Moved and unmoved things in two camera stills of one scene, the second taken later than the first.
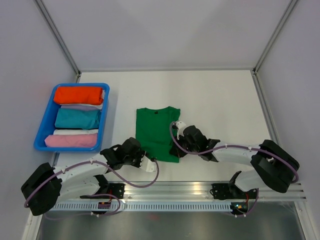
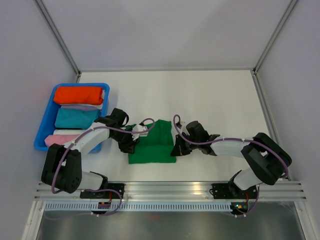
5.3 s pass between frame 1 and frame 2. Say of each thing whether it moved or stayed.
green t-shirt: moved
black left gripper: moved
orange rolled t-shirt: stayed
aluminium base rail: stayed
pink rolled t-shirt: stayed
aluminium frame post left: stayed
